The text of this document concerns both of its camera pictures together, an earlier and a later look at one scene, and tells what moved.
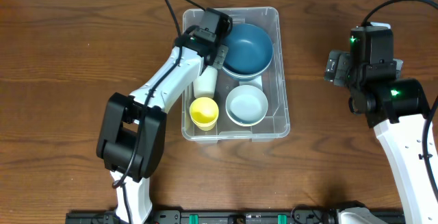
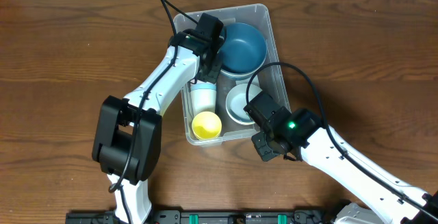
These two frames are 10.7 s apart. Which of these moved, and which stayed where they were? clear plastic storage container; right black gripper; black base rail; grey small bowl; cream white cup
Moved: cream white cup; right black gripper
Stayed: black base rail; clear plastic storage container; grey small bowl
